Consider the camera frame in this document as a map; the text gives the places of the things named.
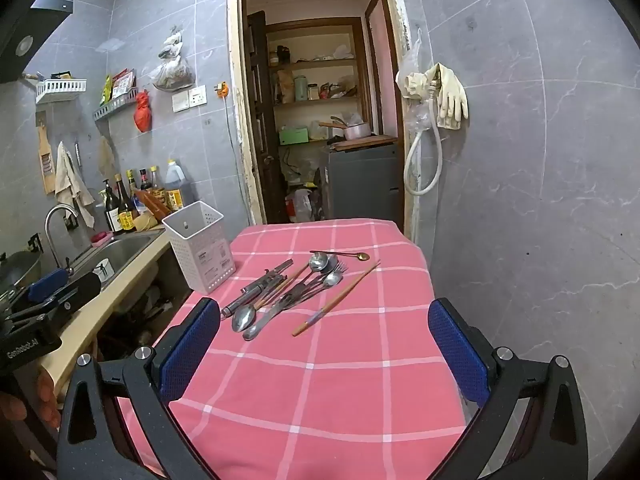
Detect dark wooden door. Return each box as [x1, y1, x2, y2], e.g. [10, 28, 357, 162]
[246, 10, 277, 223]

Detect wooden shelf unit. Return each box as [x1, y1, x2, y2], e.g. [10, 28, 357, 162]
[265, 17, 372, 153]

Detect hanging loofah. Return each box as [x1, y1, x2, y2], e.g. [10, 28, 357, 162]
[97, 136, 116, 176]

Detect steel sink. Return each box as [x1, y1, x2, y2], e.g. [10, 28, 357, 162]
[70, 235, 157, 295]

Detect clear bag of dried goods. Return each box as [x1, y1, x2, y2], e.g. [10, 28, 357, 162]
[152, 27, 195, 92]

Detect wooden grater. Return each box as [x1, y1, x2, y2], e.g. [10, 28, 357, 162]
[37, 125, 57, 196]

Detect wooden cutting board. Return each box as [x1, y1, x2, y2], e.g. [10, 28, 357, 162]
[327, 135, 399, 153]

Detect white power cable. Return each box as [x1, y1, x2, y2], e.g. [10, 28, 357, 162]
[226, 95, 249, 213]

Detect wooden door frame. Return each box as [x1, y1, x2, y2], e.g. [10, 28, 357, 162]
[227, 0, 417, 241]

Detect metal wall rack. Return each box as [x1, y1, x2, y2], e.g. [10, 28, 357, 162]
[93, 87, 139, 122]

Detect steel fork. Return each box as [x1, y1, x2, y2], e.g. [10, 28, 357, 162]
[305, 259, 349, 296]
[300, 261, 341, 301]

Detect white perforated utensil basket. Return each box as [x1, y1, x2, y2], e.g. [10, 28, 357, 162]
[161, 200, 237, 296]

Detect large steel spoon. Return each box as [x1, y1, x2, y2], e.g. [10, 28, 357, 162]
[231, 262, 311, 333]

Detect red white bag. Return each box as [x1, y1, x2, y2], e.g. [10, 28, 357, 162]
[285, 187, 314, 223]

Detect red seasoning packet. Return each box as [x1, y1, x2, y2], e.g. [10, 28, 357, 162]
[112, 70, 136, 100]

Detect cream rubber gloves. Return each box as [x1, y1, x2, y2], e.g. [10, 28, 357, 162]
[396, 63, 469, 130]

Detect wooden chopstick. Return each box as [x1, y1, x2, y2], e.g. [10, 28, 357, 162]
[292, 265, 378, 337]
[300, 260, 382, 333]

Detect beige hanging dishcloth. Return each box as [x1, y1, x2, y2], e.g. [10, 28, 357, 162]
[54, 141, 96, 228]

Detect dark brown chopstick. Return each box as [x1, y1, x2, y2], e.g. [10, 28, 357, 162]
[255, 265, 311, 311]

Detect person's left hand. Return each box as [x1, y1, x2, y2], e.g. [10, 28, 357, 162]
[0, 370, 62, 429]

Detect orange packet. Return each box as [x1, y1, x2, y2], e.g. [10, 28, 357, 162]
[135, 187, 172, 223]

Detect white hose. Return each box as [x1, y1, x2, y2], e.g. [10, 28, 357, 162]
[404, 105, 444, 197]

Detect small gold spoon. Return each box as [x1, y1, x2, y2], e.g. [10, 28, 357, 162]
[310, 250, 371, 262]

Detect steel peeler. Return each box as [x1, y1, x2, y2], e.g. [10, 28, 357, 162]
[240, 259, 294, 293]

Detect red plastic bag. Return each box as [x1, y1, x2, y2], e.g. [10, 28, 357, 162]
[133, 91, 152, 133]

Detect clear bottle yellow cap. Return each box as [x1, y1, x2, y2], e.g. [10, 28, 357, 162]
[150, 166, 167, 203]

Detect soy sauce bottle yellow label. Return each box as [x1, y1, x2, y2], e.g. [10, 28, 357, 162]
[115, 174, 135, 233]

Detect white wall basket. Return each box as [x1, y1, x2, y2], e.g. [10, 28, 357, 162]
[22, 72, 87, 106]

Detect steel faucet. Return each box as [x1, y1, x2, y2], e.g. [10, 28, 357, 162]
[45, 205, 79, 273]

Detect slim yellow cap bottle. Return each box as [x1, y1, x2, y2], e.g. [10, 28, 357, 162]
[125, 170, 141, 211]

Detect grey cabinet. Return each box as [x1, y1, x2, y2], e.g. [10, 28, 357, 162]
[320, 142, 405, 226]

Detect small cooking pot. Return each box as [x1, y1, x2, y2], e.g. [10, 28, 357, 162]
[320, 116, 372, 142]

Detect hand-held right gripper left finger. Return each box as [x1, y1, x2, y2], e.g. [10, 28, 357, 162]
[56, 297, 222, 480]

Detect dark pump bottle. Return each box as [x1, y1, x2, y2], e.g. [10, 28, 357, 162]
[103, 180, 121, 233]

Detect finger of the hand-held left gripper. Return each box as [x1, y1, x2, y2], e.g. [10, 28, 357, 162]
[7, 272, 102, 323]
[27, 268, 69, 303]

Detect clear hanging plastic bag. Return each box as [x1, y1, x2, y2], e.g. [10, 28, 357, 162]
[400, 30, 427, 131]

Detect steel handled kitchen tool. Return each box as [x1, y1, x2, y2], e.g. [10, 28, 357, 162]
[221, 282, 273, 318]

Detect pink checkered tablecloth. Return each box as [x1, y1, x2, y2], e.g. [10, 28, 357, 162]
[115, 217, 471, 480]

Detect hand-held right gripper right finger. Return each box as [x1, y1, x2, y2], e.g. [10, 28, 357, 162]
[427, 297, 588, 480]

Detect large dark oil jug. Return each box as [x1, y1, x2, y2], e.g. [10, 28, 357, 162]
[164, 160, 194, 211]

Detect beige kitchen counter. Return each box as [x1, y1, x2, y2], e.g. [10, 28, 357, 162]
[40, 227, 173, 396]

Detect black range hood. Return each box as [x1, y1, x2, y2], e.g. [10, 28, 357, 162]
[0, 0, 76, 83]

